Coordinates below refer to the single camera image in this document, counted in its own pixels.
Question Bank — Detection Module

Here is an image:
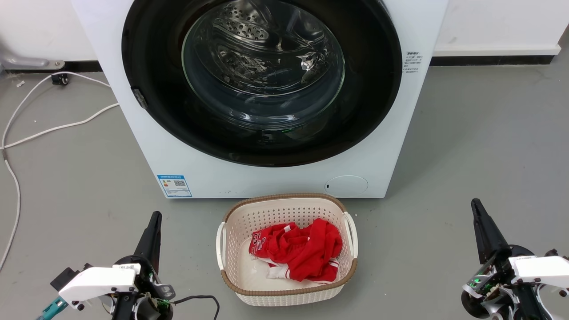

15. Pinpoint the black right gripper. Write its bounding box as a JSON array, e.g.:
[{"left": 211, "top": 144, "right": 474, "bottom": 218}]
[{"left": 461, "top": 199, "right": 536, "bottom": 320}]

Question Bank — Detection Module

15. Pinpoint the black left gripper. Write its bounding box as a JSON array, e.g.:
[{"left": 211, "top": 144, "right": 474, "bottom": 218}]
[{"left": 115, "top": 212, "right": 175, "bottom": 320}]

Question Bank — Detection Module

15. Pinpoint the black round glass washer door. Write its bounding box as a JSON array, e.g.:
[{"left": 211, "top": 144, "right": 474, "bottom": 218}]
[{"left": 121, "top": 0, "right": 403, "bottom": 168}]

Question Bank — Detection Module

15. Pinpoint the white front-load washing machine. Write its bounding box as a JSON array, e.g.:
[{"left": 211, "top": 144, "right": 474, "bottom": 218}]
[{"left": 71, "top": 0, "right": 449, "bottom": 199}]

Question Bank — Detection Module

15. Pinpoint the blue energy label sticker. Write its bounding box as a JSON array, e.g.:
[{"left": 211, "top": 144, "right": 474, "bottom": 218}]
[{"left": 156, "top": 174, "right": 192, "bottom": 198}]

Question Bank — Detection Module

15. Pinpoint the cream perforated laundry basket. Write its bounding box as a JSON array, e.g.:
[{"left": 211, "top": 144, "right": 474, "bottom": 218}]
[{"left": 216, "top": 193, "right": 359, "bottom": 307}]

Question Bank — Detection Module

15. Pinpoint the round white filter cover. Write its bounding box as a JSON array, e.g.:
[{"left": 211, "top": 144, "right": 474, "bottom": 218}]
[{"left": 324, "top": 175, "right": 369, "bottom": 196}]

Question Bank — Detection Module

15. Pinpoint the red basketball jersey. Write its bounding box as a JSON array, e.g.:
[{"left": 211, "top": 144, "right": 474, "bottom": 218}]
[{"left": 248, "top": 218, "right": 343, "bottom": 284}]

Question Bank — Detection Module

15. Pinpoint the small printed text sticker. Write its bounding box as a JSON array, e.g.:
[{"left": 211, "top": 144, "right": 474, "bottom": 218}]
[{"left": 402, "top": 50, "right": 423, "bottom": 75}]

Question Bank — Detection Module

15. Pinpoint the stainless steel washer drum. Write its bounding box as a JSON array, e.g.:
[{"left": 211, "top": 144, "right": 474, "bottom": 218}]
[{"left": 182, "top": 0, "right": 346, "bottom": 132}]

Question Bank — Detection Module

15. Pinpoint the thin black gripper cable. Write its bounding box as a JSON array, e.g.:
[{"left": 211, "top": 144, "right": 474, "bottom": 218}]
[{"left": 171, "top": 295, "right": 220, "bottom": 320}]

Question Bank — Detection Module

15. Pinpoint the teal cable connector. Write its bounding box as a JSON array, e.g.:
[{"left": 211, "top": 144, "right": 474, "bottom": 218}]
[{"left": 36, "top": 297, "right": 68, "bottom": 320}]

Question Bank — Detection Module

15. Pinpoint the white floor cable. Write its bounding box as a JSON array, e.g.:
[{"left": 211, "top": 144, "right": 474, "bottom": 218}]
[
  {"left": 0, "top": 103, "right": 120, "bottom": 272},
  {"left": 0, "top": 71, "right": 112, "bottom": 149}
]

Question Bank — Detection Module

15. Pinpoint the grey metal floor bracket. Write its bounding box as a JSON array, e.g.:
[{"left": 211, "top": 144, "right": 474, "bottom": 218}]
[{"left": 0, "top": 42, "right": 66, "bottom": 72}]

